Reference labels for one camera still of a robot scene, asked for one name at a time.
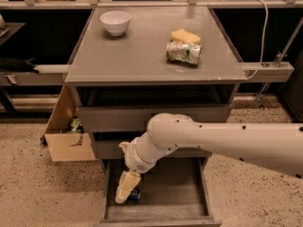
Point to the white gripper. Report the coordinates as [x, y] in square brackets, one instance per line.
[138, 160]

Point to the blue pepsi can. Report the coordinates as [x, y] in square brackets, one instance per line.
[134, 196]

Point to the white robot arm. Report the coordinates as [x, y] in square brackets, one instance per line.
[278, 147]

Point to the grey middle drawer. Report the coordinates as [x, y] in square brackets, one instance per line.
[106, 145]

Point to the grey top drawer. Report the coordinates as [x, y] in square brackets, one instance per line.
[136, 118]

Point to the grey open bottom drawer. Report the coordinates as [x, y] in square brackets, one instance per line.
[172, 194]

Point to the grey drawer cabinet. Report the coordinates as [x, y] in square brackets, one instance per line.
[133, 70]

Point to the open cardboard box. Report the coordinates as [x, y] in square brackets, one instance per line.
[63, 144]

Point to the green item in box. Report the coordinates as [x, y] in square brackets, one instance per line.
[75, 126]

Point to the green white chip bag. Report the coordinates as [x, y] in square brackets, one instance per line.
[183, 52]

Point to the yellow sponge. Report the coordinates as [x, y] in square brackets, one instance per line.
[184, 36]

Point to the white bowl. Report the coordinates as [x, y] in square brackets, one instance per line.
[115, 22]

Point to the black cloth on bench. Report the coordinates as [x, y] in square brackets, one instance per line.
[17, 65]

